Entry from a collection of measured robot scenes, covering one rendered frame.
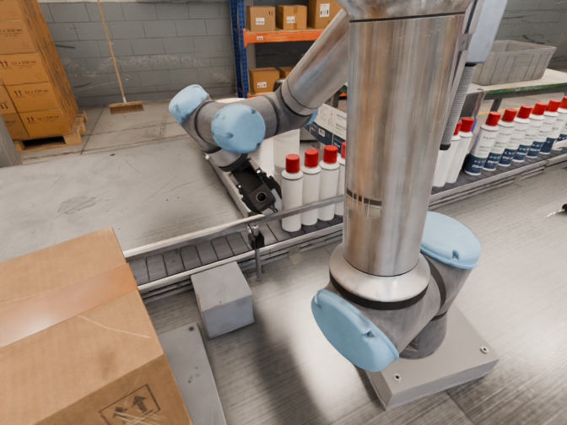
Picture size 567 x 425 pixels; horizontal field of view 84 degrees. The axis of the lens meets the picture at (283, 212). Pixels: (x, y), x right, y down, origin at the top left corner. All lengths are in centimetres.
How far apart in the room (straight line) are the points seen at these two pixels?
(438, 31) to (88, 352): 40
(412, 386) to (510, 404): 19
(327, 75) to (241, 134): 15
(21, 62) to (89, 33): 150
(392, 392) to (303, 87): 49
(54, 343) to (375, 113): 37
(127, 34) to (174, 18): 64
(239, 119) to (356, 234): 27
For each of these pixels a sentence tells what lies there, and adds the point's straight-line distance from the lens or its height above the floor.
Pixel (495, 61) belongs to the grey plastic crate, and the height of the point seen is 97.
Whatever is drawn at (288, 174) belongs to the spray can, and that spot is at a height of 105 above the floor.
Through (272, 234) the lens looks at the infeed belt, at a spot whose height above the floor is 88.
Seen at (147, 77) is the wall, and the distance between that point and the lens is 522.
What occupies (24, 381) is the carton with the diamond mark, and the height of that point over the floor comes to 112.
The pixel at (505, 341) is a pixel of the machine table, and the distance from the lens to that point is 81.
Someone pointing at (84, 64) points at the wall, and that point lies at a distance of 530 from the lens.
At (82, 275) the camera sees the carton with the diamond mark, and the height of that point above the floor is 112.
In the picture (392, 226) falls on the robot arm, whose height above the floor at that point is 122.
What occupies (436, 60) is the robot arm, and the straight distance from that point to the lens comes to 28.
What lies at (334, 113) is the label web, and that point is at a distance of 113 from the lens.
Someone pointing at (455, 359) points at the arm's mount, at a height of 89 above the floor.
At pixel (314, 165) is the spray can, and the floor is 106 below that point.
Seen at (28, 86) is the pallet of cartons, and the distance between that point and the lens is 395.
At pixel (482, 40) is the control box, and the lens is 72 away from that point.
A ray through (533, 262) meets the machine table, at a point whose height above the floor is 83.
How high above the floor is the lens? 141
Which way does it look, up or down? 36 degrees down
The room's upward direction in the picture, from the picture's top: straight up
